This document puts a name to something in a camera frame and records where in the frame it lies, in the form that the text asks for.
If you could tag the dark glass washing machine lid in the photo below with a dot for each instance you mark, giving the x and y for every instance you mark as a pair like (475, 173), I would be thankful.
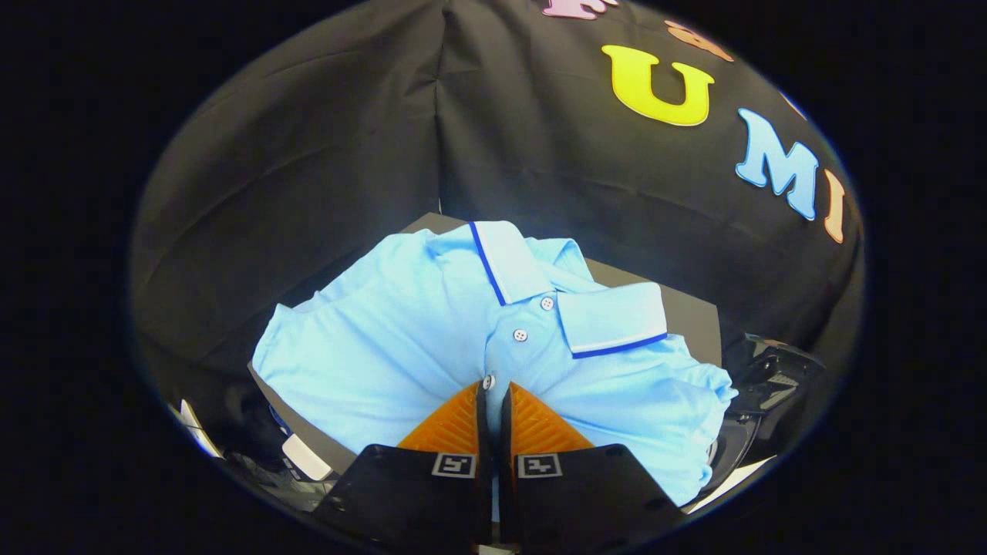
(779, 374)

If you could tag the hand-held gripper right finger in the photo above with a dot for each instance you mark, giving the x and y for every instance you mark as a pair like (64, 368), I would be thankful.
(505, 424)

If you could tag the light blue polo shirt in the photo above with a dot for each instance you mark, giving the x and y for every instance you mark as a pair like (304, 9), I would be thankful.
(401, 331)

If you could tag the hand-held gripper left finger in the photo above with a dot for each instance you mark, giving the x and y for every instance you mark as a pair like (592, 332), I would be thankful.
(483, 424)

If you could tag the grey cabinet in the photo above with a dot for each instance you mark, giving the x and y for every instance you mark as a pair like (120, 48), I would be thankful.
(686, 316)

